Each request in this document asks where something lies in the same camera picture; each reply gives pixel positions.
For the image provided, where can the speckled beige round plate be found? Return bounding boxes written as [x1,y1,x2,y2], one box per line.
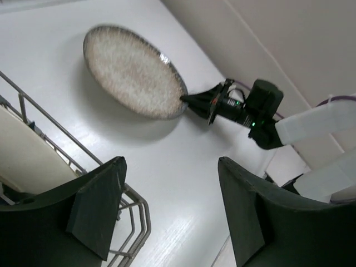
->
[83,24,187,120]

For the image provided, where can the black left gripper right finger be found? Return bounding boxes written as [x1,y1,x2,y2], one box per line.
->
[218,157,355,266]

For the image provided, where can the cream divided plate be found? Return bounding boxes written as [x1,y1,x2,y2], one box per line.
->
[1,107,78,195]

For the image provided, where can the grey wire dish rack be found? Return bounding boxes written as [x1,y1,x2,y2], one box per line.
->
[1,72,152,267]

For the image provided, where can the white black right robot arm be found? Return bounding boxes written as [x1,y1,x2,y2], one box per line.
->
[180,78,355,204]

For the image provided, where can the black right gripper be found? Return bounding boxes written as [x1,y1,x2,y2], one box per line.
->
[180,78,250,128]

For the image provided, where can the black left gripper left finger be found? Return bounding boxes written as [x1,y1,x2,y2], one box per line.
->
[1,156,127,266]

